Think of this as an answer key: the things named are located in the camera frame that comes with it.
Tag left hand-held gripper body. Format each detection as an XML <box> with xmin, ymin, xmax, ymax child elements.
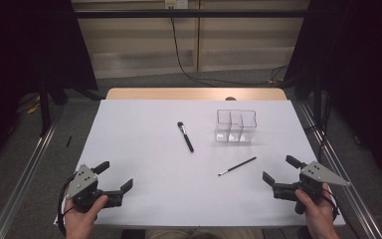
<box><xmin>64</xmin><ymin>163</ymin><xmax>124</xmax><ymax>213</ymax></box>

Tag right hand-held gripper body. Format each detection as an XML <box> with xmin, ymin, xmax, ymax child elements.
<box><xmin>272</xmin><ymin>160</ymin><xmax>352</xmax><ymax>215</ymax></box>

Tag clear plastic organizer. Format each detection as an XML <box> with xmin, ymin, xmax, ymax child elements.
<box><xmin>214</xmin><ymin>109</ymin><xmax>258</xmax><ymax>143</ymax></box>

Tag black makeup brush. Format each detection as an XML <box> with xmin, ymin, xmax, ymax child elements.
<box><xmin>176</xmin><ymin>120</ymin><xmax>195</xmax><ymax>153</ymax></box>

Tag person's left hand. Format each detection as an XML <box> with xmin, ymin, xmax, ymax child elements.
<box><xmin>63</xmin><ymin>194</ymin><xmax>109</xmax><ymax>235</ymax></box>

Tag person's right hand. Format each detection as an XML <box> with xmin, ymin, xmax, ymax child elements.
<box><xmin>293</xmin><ymin>182</ymin><xmax>338</xmax><ymax>231</ymax></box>

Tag white table mat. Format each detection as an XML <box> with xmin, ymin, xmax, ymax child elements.
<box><xmin>53</xmin><ymin>99</ymin><xmax>346</xmax><ymax>228</ymax></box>

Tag thin black brush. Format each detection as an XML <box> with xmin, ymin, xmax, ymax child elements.
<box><xmin>217</xmin><ymin>156</ymin><xmax>258</xmax><ymax>177</ymax></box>

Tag black metal stand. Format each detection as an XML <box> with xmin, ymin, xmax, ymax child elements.
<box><xmin>36</xmin><ymin>74</ymin><xmax>53</xmax><ymax>137</ymax></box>
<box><xmin>312</xmin><ymin>71</ymin><xmax>323</xmax><ymax>127</ymax></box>

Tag wooden table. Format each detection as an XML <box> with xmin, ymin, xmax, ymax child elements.
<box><xmin>104</xmin><ymin>87</ymin><xmax>288</xmax><ymax>102</ymax></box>

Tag black curtain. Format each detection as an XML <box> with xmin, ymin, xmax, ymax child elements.
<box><xmin>283</xmin><ymin>0</ymin><xmax>382</xmax><ymax>192</ymax></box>
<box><xmin>0</xmin><ymin>0</ymin><xmax>99</xmax><ymax>177</ymax></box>

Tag black horizontal bar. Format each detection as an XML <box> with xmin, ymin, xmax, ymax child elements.
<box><xmin>73</xmin><ymin>9</ymin><xmax>312</xmax><ymax>19</ymax></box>

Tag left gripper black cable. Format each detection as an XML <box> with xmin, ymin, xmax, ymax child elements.
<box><xmin>57</xmin><ymin>172</ymin><xmax>78</xmax><ymax>237</ymax></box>

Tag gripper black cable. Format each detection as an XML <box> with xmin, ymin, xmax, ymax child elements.
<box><xmin>57</xmin><ymin>172</ymin><xmax>78</xmax><ymax>237</ymax></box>
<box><xmin>321</xmin><ymin>189</ymin><xmax>340</xmax><ymax>221</ymax></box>

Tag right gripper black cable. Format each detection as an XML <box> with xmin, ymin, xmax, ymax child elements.
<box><xmin>321</xmin><ymin>189</ymin><xmax>340</xmax><ymax>221</ymax></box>

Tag aluminium rail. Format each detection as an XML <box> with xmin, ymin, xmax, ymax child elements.
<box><xmin>0</xmin><ymin>108</ymin><xmax>65</xmax><ymax>239</ymax></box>
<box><xmin>297</xmin><ymin>101</ymin><xmax>382</xmax><ymax>239</ymax></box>

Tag black floor cables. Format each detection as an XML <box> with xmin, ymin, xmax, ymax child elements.
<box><xmin>305</xmin><ymin>96</ymin><xmax>333</xmax><ymax>162</ymax></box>

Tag yellow floor cable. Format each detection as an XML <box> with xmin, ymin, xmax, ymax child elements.
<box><xmin>26</xmin><ymin>96</ymin><xmax>43</xmax><ymax>116</ymax></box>

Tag black wall cable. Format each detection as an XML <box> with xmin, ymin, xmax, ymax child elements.
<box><xmin>170</xmin><ymin>8</ymin><xmax>289</xmax><ymax>88</ymax></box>

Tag white wall socket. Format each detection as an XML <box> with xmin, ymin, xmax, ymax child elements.
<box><xmin>164</xmin><ymin>0</ymin><xmax>189</xmax><ymax>10</ymax></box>

